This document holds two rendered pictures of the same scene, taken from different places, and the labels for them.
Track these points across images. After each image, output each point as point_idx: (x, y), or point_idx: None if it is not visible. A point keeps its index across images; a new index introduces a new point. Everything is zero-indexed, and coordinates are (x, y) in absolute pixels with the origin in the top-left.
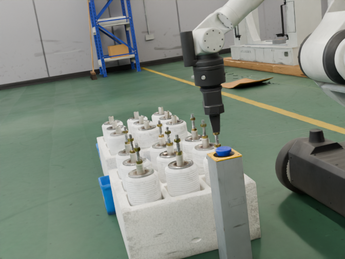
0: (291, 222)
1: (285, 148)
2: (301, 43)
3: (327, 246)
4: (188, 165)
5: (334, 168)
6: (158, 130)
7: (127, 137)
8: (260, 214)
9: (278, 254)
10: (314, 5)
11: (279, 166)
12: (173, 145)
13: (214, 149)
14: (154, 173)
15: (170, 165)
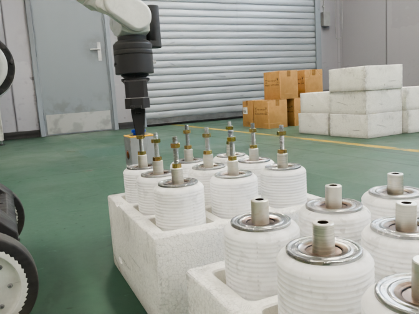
0: (65, 281)
1: (12, 239)
2: (5, 45)
3: (53, 259)
4: (179, 159)
5: (9, 202)
6: (298, 217)
7: (279, 142)
8: (98, 291)
9: (105, 251)
10: None
11: (35, 263)
12: (213, 176)
13: (146, 157)
14: (215, 156)
15: (201, 159)
